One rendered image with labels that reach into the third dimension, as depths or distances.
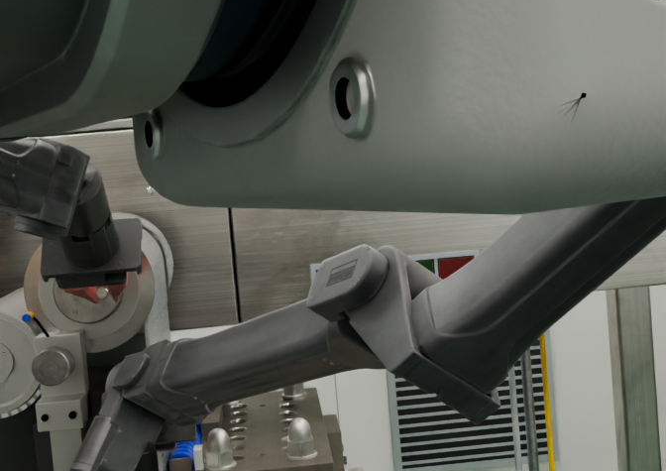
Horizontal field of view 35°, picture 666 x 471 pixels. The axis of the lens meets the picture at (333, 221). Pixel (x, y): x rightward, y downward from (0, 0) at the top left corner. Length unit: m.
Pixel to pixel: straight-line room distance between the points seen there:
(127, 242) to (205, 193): 0.95
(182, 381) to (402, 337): 0.35
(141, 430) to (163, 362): 0.10
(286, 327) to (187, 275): 0.75
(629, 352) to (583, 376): 2.30
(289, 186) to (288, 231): 1.41
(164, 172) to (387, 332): 0.49
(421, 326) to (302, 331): 0.17
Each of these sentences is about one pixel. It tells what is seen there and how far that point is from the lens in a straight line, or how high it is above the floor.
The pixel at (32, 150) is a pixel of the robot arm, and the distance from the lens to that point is 0.94.
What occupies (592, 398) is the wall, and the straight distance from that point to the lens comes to 4.18.
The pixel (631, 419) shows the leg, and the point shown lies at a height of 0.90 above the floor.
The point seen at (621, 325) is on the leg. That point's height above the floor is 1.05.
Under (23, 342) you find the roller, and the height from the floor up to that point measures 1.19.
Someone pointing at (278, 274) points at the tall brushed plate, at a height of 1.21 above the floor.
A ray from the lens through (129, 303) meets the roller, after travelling 1.25.
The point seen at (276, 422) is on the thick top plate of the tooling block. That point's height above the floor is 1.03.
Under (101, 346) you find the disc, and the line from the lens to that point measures 1.26.
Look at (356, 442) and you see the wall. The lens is 4.05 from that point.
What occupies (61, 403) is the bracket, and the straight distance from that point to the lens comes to 1.22.
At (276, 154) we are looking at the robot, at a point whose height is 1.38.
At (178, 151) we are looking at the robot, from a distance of 0.19.
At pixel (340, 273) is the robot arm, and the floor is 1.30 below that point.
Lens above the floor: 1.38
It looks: 4 degrees down
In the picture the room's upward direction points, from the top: 5 degrees counter-clockwise
